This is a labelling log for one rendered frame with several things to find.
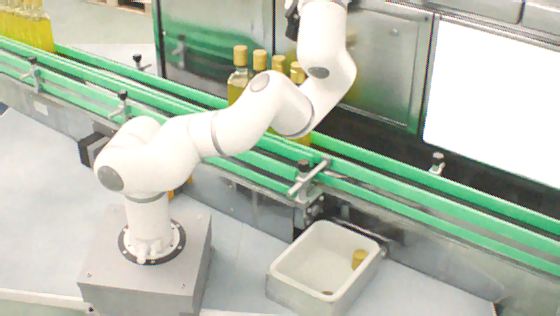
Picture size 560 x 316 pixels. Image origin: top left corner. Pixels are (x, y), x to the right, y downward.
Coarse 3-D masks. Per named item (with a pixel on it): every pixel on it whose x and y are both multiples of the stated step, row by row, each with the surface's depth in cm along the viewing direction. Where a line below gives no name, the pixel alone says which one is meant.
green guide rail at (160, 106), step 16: (0, 48) 214; (16, 48) 205; (48, 64) 196; (64, 64) 190; (80, 80) 188; (96, 80) 182; (112, 80) 178; (128, 96) 176; (144, 96) 170; (160, 112) 170; (176, 112) 165; (192, 112) 161; (256, 144) 151; (272, 144) 148; (288, 160) 148
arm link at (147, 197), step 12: (132, 120) 114; (144, 120) 113; (156, 120) 116; (120, 132) 111; (132, 132) 110; (144, 132) 111; (156, 132) 113; (108, 144) 108; (120, 144) 107; (132, 144) 108; (144, 144) 109; (156, 192) 118
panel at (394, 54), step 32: (352, 0) 136; (384, 0) 132; (352, 32) 141; (384, 32) 136; (416, 32) 131; (512, 32) 117; (288, 64) 158; (384, 64) 140; (416, 64) 134; (352, 96) 150; (384, 96) 144; (416, 96) 138; (384, 128) 148; (416, 128) 142; (480, 160) 135
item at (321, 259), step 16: (320, 224) 140; (304, 240) 136; (320, 240) 142; (336, 240) 140; (352, 240) 137; (368, 240) 135; (288, 256) 132; (304, 256) 138; (320, 256) 141; (336, 256) 141; (352, 256) 139; (368, 256) 130; (272, 272) 126; (288, 272) 134; (304, 272) 136; (320, 272) 136; (336, 272) 136; (352, 272) 136; (304, 288) 122; (320, 288) 132; (336, 288) 132
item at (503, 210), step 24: (72, 48) 200; (120, 72) 188; (144, 72) 182; (192, 96) 172; (312, 144) 153; (336, 144) 148; (384, 168) 142; (408, 168) 138; (432, 192) 137; (456, 192) 133; (480, 192) 129; (504, 216) 128; (528, 216) 123
